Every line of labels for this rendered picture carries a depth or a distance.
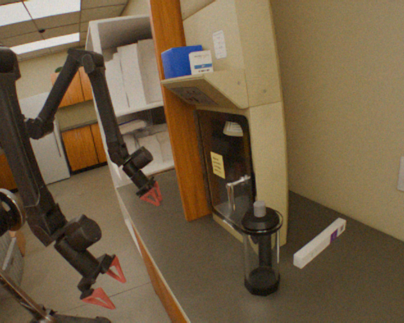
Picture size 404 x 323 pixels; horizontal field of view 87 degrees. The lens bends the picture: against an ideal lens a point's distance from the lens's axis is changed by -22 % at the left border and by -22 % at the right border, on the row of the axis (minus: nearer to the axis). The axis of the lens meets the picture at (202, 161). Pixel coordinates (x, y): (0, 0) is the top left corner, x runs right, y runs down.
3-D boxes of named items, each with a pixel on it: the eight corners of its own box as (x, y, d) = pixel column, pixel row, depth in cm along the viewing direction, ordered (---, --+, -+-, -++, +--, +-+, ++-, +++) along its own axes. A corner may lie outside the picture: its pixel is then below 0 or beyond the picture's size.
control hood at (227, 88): (194, 102, 92) (190, 75, 89) (250, 107, 64) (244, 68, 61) (164, 109, 88) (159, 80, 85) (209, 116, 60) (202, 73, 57)
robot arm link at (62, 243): (58, 234, 58) (47, 247, 52) (73, 222, 56) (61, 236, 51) (77, 254, 59) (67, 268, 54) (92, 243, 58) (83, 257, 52)
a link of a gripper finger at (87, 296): (128, 290, 58) (101, 266, 56) (120, 312, 52) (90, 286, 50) (111, 298, 60) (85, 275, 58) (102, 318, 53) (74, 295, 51)
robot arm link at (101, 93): (92, 57, 93) (78, 57, 83) (104, 53, 92) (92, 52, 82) (119, 158, 106) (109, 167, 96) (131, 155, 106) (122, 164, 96)
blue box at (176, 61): (192, 75, 86) (188, 49, 83) (206, 72, 77) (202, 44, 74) (165, 79, 82) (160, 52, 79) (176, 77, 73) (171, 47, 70)
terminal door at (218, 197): (211, 209, 105) (195, 108, 92) (257, 245, 78) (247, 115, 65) (210, 210, 104) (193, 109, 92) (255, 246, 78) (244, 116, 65)
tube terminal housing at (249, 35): (261, 198, 117) (240, 19, 92) (313, 227, 89) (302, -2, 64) (212, 218, 107) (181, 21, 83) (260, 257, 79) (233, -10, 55)
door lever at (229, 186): (247, 207, 77) (242, 204, 79) (245, 177, 74) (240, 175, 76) (231, 213, 75) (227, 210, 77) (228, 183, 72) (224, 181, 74)
